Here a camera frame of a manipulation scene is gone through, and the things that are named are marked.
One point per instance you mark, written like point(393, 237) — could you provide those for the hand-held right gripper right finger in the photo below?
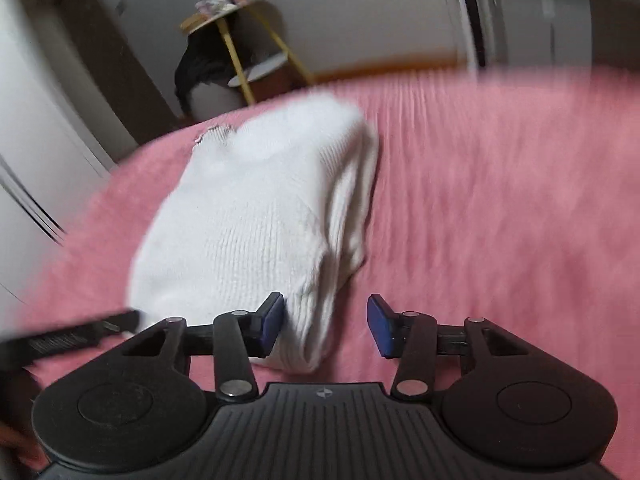
point(379, 325)

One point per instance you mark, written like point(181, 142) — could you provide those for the brown wooden door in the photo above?
point(100, 50)

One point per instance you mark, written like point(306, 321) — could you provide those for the white wardrobe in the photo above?
point(35, 150)

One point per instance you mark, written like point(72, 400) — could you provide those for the pink ribbed bedspread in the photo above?
point(475, 210)

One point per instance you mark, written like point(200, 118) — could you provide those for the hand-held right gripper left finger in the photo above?
point(272, 325)

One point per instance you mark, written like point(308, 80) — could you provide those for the white round pouf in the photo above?
point(220, 100)

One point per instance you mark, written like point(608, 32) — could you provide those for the black garment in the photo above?
point(200, 70)

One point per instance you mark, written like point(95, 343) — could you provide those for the white knitted sweater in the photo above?
point(260, 210)

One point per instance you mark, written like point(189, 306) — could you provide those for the round side table yellow legs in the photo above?
point(235, 55)

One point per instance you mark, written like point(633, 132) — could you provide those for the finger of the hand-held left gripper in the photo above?
point(75, 337)

